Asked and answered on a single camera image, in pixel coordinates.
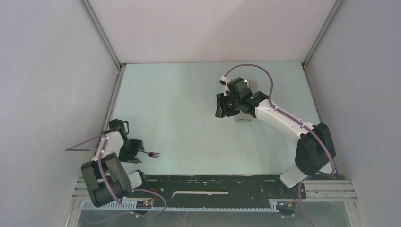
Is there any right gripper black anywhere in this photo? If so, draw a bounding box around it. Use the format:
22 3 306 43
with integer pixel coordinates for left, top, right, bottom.
215 93 241 118

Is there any purple metallic fork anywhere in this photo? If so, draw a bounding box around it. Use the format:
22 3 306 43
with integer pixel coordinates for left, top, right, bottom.
139 150 160 158

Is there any grey cloth napkin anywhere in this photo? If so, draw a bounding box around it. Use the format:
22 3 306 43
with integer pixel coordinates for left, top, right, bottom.
235 80 257 122

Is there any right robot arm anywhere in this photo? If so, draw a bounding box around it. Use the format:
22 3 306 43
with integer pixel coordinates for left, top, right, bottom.
215 76 336 198

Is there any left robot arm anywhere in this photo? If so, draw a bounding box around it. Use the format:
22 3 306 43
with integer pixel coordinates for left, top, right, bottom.
81 119 149 208

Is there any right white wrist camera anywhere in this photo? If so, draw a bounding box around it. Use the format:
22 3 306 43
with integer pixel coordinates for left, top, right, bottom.
219 75 231 96

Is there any white cable duct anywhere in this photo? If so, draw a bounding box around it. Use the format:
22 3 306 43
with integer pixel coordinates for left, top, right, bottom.
81 200 294 213

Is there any right aluminium frame post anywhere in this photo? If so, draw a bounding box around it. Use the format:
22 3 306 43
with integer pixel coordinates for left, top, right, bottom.
302 0 345 69

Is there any aluminium frame post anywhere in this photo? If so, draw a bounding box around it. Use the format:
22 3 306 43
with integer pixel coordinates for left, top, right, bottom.
79 0 122 70
302 0 345 69

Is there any left aluminium frame post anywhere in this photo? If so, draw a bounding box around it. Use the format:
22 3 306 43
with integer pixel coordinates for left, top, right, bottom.
79 0 122 70

